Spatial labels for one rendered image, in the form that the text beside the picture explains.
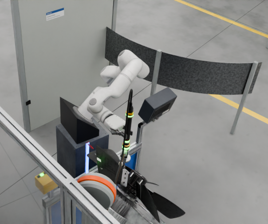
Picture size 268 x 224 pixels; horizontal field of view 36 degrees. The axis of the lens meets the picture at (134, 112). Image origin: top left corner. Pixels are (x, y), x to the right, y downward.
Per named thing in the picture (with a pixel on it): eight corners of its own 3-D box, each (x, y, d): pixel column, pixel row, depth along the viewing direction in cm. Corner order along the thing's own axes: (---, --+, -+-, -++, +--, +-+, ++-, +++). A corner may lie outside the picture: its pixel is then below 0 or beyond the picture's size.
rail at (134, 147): (46, 209, 279) (45, 202, 274) (42, 205, 281) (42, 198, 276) (140, 149, 330) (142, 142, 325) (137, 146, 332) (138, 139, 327)
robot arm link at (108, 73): (112, 91, 310) (95, 77, 307) (120, 79, 315) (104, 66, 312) (137, 73, 265) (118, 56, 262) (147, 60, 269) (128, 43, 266)
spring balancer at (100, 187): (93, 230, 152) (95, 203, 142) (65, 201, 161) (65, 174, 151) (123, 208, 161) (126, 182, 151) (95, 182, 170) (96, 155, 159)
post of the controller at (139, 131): (138, 144, 323) (140, 125, 311) (135, 142, 325) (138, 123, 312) (141, 142, 325) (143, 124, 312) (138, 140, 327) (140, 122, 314)
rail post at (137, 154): (129, 211, 378) (137, 151, 328) (126, 208, 380) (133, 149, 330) (132, 209, 380) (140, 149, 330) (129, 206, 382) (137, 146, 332)
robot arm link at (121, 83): (126, 70, 241) (94, 110, 233) (133, 84, 254) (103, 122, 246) (114, 64, 245) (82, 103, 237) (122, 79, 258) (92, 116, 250)
